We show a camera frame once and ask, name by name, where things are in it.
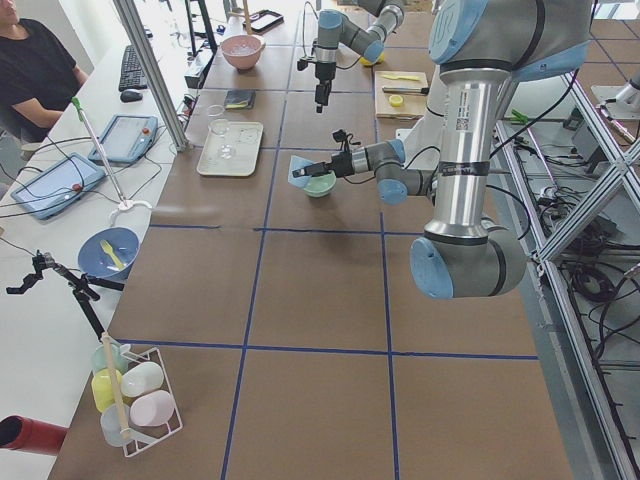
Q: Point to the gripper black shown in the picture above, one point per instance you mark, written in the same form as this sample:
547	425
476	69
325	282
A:
340	164
323	73

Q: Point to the green ceramic bowl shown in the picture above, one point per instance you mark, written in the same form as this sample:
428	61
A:
320	186

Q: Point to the light blue plastic cup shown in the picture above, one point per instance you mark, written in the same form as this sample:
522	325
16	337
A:
301	170

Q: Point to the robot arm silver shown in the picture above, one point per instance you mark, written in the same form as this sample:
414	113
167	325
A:
481	49
335	28

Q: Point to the pink bowl of ice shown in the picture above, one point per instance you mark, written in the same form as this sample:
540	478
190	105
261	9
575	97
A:
242	51

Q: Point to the blue bowl with fork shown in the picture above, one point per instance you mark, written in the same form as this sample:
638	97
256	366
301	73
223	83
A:
109	254

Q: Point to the yellow lemon large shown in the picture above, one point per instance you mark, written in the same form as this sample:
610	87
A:
368	63

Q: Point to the wooden cutting board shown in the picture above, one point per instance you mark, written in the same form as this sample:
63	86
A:
414	105

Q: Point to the half lemon slice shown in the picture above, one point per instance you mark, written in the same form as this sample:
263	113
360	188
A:
396	100

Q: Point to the yellow plastic knife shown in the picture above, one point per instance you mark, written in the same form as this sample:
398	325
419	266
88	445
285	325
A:
401	77

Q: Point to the silver metal cylinder tool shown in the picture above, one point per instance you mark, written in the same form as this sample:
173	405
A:
406	90

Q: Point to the cream bear tray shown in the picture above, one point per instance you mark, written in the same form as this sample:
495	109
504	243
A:
245	137

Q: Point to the clear wine glass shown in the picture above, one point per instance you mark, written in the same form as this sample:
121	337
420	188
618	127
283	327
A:
219	127

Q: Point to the black keyboard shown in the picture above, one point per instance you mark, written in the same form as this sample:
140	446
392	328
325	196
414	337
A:
132	75

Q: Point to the blue teach pendant far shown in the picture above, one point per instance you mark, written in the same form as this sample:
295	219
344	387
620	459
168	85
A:
127	138

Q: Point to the blue teach pendant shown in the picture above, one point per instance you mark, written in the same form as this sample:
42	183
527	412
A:
127	138
57	187

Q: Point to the black computer mouse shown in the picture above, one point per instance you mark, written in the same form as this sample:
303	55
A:
130	95

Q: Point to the blue teach pendant near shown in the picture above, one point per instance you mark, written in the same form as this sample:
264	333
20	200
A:
57	187

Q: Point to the person in black shirt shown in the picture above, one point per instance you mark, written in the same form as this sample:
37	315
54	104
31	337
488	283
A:
39	76

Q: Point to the red cylinder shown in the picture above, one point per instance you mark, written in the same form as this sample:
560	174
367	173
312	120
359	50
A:
24	434

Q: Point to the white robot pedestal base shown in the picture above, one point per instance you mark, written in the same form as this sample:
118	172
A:
422	143

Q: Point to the aluminium frame post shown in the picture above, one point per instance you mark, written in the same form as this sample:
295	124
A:
133	26

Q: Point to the white wire cup rack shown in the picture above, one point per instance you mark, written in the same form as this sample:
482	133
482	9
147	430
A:
133	394

